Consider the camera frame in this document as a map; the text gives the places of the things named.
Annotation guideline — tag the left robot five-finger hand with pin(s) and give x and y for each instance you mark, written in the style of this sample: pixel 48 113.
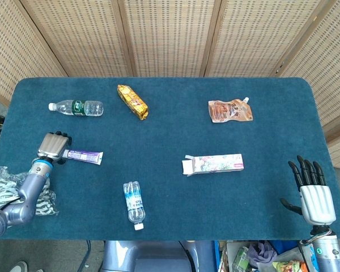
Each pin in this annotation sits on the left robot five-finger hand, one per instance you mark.
pixel 52 146

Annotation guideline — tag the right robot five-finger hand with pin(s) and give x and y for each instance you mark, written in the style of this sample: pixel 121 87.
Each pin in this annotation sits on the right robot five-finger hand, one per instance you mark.
pixel 317 204

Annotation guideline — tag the purple white toothpaste tube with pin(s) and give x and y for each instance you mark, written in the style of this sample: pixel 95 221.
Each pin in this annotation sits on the purple white toothpaste tube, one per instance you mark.
pixel 85 156

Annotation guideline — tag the floral toothpaste box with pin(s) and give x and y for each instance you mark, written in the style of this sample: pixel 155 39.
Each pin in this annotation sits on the floral toothpaste box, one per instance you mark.
pixel 215 164

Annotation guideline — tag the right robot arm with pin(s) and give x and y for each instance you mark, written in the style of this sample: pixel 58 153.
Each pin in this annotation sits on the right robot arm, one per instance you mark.
pixel 328 252

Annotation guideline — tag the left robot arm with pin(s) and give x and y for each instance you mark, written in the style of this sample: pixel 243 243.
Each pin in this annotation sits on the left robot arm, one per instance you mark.
pixel 25 192

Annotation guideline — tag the green label water bottle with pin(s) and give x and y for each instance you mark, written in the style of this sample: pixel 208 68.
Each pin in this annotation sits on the green label water bottle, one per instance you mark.
pixel 90 107

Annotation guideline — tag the striped cloth in clear bag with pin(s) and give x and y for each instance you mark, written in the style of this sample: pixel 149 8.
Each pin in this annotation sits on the striped cloth in clear bag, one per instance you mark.
pixel 0 190

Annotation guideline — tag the orange snack bag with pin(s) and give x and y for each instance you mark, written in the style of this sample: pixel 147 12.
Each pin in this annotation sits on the orange snack bag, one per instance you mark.
pixel 289 266

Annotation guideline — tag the purple cloth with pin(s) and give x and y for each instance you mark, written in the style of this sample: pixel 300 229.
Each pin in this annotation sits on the purple cloth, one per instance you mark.
pixel 260 252

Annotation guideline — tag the golden snack package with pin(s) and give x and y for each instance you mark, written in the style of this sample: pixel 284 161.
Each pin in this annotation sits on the golden snack package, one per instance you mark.
pixel 133 102

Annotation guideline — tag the green plastic bag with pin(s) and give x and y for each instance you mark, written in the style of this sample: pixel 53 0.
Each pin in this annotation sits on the green plastic bag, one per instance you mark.
pixel 241 258

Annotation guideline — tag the blue label water bottle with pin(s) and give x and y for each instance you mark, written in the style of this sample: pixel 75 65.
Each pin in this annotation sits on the blue label water bottle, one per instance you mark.
pixel 134 204

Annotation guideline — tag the blue carpet table mat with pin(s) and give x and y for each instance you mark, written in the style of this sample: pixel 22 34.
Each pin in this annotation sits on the blue carpet table mat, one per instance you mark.
pixel 170 136

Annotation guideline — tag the brown spout pouch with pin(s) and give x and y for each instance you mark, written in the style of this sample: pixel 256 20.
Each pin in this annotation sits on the brown spout pouch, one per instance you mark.
pixel 229 112

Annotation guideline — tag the grey-blue robot torso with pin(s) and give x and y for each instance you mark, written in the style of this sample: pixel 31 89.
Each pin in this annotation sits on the grey-blue robot torso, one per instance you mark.
pixel 147 255

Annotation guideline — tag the woven bamboo folding screen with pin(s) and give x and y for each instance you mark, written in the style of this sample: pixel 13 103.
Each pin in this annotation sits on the woven bamboo folding screen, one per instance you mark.
pixel 170 37

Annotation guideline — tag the blue metal post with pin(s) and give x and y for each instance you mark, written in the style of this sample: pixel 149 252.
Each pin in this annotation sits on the blue metal post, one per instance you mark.
pixel 216 255

